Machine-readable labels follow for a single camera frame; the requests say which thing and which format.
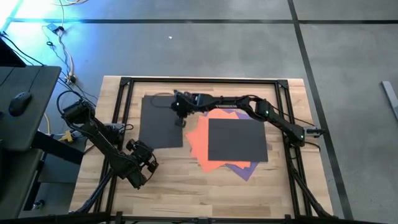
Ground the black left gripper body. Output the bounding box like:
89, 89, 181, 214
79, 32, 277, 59
126, 144, 155, 180

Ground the black aluminium table frame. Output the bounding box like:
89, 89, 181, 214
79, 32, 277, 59
70, 76, 334, 224

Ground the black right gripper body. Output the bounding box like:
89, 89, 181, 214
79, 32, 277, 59
170, 90, 203, 118

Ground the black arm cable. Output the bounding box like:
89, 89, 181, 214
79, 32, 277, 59
151, 91, 175, 109
55, 90, 135, 133

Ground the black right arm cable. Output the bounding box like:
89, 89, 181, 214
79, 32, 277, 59
151, 91, 175, 109

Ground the dark grey desk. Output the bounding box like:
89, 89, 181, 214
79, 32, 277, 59
0, 65, 85, 220

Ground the white floor cable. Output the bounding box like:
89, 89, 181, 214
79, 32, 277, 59
51, 0, 90, 82

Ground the yellow floor cable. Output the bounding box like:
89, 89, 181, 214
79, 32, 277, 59
43, 112, 52, 135

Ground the black floor cable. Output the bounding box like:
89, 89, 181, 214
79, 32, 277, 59
0, 30, 98, 108

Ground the dark grey base panel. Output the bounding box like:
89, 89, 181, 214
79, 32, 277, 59
37, 136, 85, 185

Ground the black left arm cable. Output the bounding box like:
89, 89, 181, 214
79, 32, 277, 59
55, 90, 135, 133

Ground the yellow cable connector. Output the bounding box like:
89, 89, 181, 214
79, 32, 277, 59
58, 130, 75, 144

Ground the grey metal bar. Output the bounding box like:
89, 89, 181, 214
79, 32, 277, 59
381, 80, 398, 123

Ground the black computer mouse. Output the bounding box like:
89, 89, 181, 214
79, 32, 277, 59
8, 91, 33, 118

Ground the black floor tape strip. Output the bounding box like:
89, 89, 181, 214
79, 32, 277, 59
12, 19, 398, 25
287, 0, 354, 220

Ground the black paper sheet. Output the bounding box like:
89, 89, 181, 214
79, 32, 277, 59
207, 118, 269, 163
138, 95, 185, 150

